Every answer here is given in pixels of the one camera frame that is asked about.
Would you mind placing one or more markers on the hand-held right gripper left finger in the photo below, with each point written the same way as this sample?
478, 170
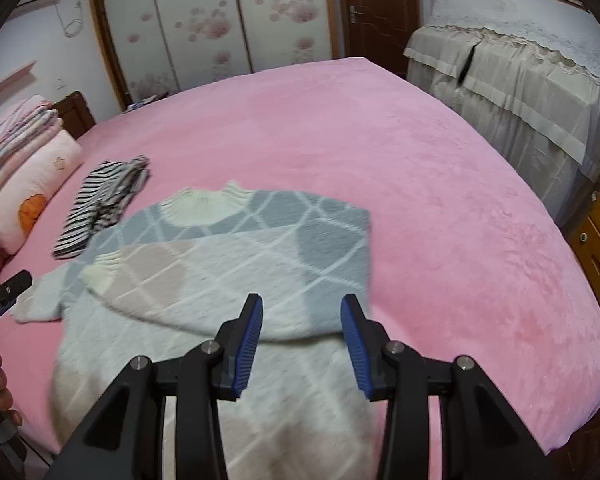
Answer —
247, 345

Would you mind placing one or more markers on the person's left hand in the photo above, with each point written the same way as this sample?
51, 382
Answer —
0, 375

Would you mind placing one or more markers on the floral sliding door wardrobe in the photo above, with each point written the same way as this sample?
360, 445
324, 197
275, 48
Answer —
205, 20

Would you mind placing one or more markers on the pink bed blanket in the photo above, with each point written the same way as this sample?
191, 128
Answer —
430, 210

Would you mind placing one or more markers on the folded striped blankets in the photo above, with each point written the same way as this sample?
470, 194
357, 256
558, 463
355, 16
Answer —
15, 125

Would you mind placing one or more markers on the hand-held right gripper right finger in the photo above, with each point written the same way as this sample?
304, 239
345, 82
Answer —
352, 345

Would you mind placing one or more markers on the pale wooden wall shelf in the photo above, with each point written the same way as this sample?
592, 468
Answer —
10, 82

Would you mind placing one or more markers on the black white striped garment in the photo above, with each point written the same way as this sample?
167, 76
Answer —
95, 195

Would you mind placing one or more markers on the white lace cloth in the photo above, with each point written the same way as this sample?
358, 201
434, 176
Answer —
520, 15

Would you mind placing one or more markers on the brown wooden door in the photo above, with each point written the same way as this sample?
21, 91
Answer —
380, 0

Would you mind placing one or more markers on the yellow wooden cabinet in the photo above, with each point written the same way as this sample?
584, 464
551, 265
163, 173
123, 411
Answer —
597, 240

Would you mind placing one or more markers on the dark wooden headboard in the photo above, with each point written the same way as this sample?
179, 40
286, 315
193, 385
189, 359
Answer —
75, 112

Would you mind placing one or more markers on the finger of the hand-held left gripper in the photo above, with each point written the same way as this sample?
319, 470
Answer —
5, 292

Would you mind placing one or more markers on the grey white argyle sweater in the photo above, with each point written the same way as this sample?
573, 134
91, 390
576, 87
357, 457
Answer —
230, 270

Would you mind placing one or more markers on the pink pillow with orange print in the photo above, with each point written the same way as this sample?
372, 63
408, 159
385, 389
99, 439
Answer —
40, 170

